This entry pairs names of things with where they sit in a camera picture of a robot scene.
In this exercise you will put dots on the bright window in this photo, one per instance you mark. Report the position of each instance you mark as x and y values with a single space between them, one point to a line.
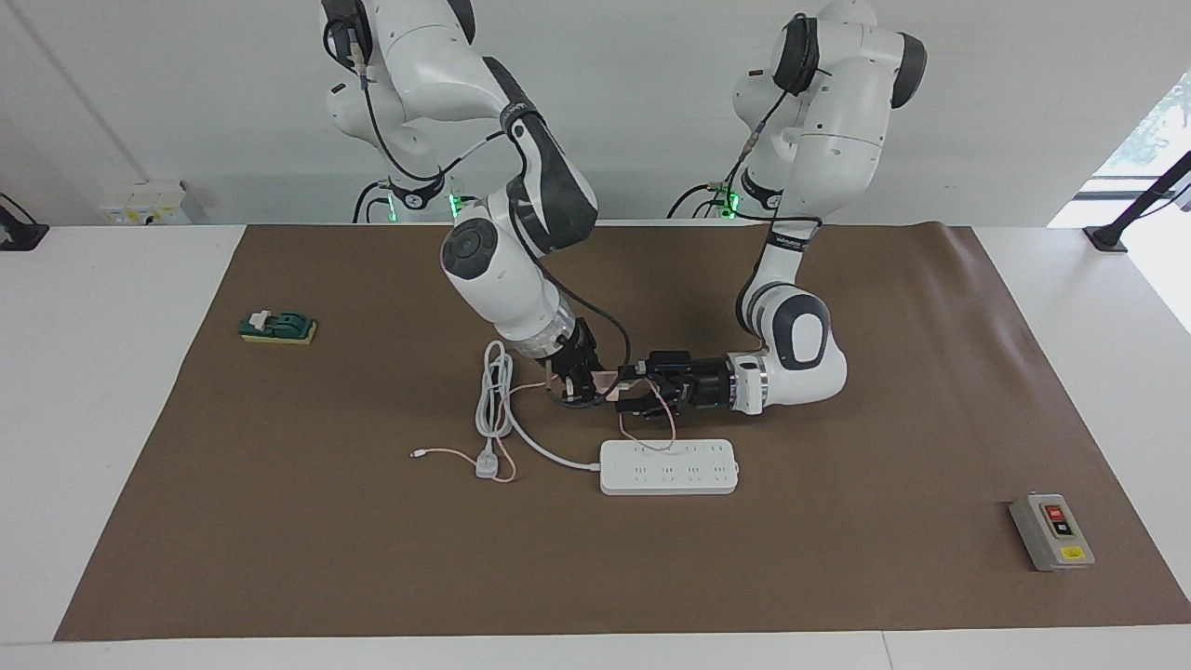
1158 121

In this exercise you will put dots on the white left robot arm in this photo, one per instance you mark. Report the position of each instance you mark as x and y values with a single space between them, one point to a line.
837 140

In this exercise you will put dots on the grey on-off switch box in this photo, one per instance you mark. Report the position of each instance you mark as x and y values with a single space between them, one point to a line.
1051 535

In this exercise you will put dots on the green circuit board module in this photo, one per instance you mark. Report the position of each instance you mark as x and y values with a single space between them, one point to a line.
279 328

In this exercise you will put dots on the white wall outlet box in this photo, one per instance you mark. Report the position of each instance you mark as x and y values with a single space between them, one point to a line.
144 205

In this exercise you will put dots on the white power strip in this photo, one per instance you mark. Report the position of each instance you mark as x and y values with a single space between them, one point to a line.
670 467

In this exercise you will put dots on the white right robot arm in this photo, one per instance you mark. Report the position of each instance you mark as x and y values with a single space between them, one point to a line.
502 270

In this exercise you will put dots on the pink charger adapter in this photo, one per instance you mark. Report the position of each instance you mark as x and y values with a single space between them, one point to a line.
607 380

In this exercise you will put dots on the black table clamp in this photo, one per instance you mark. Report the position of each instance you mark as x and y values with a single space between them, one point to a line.
19 234

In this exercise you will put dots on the black camera stand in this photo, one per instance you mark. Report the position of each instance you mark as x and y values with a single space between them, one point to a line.
1140 200

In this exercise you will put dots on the brown table mat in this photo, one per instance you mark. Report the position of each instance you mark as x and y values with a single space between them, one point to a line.
651 577

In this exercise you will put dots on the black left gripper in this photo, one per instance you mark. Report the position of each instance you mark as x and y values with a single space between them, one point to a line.
707 386

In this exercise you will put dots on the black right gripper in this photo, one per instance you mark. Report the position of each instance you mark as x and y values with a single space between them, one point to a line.
579 349

